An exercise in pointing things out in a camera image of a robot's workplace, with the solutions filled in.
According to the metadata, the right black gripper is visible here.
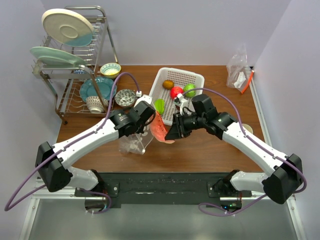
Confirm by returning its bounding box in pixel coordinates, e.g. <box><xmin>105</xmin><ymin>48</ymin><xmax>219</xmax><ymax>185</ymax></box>
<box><xmin>165</xmin><ymin>111</ymin><xmax>206</xmax><ymax>140</ymax></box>

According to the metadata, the clear polka dot zip bag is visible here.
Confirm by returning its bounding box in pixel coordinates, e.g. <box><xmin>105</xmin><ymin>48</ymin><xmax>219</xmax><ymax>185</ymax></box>
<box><xmin>118</xmin><ymin>133</ymin><xmax>154</xmax><ymax>155</ymax></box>

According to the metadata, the watermelon slice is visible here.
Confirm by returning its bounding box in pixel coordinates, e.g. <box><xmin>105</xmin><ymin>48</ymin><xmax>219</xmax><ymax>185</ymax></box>
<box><xmin>149</xmin><ymin>111</ymin><xmax>175</xmax><ymax>144</ymax></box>

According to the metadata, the green leafy toy fruit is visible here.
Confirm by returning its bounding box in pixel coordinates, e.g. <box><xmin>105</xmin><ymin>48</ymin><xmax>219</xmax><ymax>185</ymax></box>
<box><xmin>154</xmin><ymin>98</ymin><xmax>165</xmax><ymax>115</ymax></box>

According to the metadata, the red apple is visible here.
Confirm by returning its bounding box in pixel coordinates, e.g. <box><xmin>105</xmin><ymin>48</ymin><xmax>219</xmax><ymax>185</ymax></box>
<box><xmin>170</xmin><ymin>86</ymin><xmax>184</xmax><ymax>100</ymax></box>

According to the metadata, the green custard apple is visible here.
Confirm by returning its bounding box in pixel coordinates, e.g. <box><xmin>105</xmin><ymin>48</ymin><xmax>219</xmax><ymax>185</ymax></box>
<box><xmin>183</xmin><ymin>83</ymin><xmax>196</xmax><ymax>98</ymax></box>

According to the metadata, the white perforated plastic basket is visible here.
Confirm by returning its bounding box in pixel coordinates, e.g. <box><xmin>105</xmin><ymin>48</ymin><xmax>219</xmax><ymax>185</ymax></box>
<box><xmin>149</xmin><ymin>67</ymin><xmax>205</xmax><ymax>126</ymax></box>

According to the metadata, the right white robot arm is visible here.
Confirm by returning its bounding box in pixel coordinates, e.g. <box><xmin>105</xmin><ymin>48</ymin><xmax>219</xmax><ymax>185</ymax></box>
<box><xmin>165</xmin><ymin>93</ymin><xmax>303</xmax><ymax>204</ymax></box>

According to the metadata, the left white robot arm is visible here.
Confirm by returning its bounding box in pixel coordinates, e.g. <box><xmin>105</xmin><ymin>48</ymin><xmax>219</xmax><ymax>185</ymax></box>
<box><xmin>35</xmin><ymin>101</ymin><xmax>156</xmax><ymax>196</ymax></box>

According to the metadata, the clear bag with orange zipper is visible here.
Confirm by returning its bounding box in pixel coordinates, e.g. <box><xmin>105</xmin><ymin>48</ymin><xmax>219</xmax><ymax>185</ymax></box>
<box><xmin>226</xmin><ymin>44</ymin><xmax>255</xmax><ymax>94</ymax></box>

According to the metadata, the grey leaf patterned bowl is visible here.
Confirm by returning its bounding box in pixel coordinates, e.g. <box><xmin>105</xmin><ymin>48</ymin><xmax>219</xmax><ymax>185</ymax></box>
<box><xmin>115</xmin><ymin>89</ymin><xmax>137</xmax><ymax>108</ymax></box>

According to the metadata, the brown orange fruit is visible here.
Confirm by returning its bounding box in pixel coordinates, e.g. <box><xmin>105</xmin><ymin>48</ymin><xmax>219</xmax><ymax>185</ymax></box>
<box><xmin>162</xmin><ymin>80</ymin><xmax>175</xmax><ymax>90</ymax></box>

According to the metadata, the brown patterned small bowl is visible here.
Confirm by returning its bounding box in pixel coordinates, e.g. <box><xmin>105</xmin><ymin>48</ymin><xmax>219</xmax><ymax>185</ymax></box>
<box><xmin>85</xmin><ymin>96</ymin><xmax>109</xmax><ymax>114</ymax></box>

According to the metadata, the teal yellow patterned bowl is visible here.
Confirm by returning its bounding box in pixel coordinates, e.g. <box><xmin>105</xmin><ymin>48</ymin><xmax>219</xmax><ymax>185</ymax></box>
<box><xmin>100</xmin><ymin>62</ymin><xmax>122</xmax><ymax>79</ymax></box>

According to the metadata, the teal scalloped plate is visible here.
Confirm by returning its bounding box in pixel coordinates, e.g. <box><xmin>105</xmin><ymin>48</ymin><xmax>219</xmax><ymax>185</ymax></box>
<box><xmin>79</xmin><ymin>76</ymin><xmax>114</xmax><ymax>102</ymax></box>

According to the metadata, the cream ceramic mug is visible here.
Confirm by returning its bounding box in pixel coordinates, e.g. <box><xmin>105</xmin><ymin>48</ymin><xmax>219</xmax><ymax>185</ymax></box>
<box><xmin>242</xmin><ymin>123</ymin><xmax>254</xmax><ymax>134</ymax></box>

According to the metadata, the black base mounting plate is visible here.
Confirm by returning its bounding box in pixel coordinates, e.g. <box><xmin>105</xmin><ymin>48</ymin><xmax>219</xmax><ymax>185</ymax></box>
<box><xmin>72</xmin><ymin>171</ymin><xmax>253</xmax><ymax>210</ymax></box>

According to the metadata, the blue patterned small dish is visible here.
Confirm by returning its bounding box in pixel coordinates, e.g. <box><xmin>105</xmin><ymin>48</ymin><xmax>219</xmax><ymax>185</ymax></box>
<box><xmin>73</xmin><ymin>69</ymin><xmax>94</xmax><ymax>74</ymax></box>

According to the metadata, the metal dish rack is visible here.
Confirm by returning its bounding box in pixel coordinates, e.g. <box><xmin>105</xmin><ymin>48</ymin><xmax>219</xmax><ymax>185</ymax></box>
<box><xmin>30</xmin><ymin>5</ymin><xmax>118</xmax><ymax>124</ymax></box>

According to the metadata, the mint green plate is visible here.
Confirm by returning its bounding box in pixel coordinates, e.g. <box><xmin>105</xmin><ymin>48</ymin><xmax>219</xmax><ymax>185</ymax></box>
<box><xmin>30</xmin><ymin>46</ymin><xmax>87</xmax><ymax>66</ymax></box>

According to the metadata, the cream and teal large plate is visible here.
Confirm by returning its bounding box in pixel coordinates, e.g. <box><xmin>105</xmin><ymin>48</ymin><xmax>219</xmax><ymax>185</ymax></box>
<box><xmin>41</xmin><ymin>8</ymin><xmax>95</xmax><ymax>47</ymax></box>

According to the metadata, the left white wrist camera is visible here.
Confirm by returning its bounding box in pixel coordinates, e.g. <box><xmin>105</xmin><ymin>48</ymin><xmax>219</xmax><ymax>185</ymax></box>
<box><xmin>133</xmin><ymin>91</ymin><xmax>152</xmax><ymax>107</ymax></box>

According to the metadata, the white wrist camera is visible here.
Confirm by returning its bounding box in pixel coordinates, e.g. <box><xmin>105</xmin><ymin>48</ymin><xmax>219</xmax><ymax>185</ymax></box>
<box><xmin>173</xmin><ymin>93</ymin><xmax>195</xmax><ymax>115</ymax></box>
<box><xmin>133</xmin><ymin>91</ymin><xmax>152</xmax><ymax>107</ymax></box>

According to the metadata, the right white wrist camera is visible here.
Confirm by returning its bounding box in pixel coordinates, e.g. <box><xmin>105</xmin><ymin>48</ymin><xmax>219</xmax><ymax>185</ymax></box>
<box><xmin>173</xmin><ymin>93</ymin><xmax>195</xmax><ymax>115</ymax></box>

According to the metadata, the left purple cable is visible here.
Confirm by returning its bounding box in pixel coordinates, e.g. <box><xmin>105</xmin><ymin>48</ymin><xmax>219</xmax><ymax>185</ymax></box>
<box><xmin>4</xmin><ymin>71</ymin><xmax>143</xmax><ymax>212</ymax></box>

